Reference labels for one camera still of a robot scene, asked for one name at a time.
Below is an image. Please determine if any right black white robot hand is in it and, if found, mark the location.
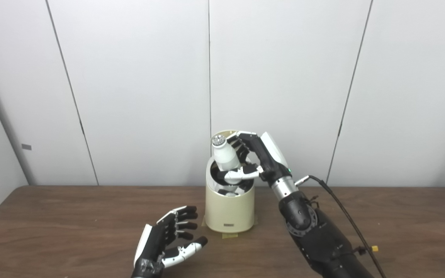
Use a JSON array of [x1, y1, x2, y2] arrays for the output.
[[222, 131, 294, 186]]

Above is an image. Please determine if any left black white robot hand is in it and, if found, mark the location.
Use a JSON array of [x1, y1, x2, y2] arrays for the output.
[[131, 205, 208, 278]]

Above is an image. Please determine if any small white plastic bottle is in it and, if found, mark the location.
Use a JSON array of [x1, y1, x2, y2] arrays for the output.
[[211, 134, 242, 172]]

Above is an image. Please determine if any cream-colored round bin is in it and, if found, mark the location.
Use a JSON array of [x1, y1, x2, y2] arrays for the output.
[[205, 154, 256, 233]]

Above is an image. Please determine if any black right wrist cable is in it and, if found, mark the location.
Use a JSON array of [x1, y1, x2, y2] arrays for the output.
[[295, 175, 387, 278]]

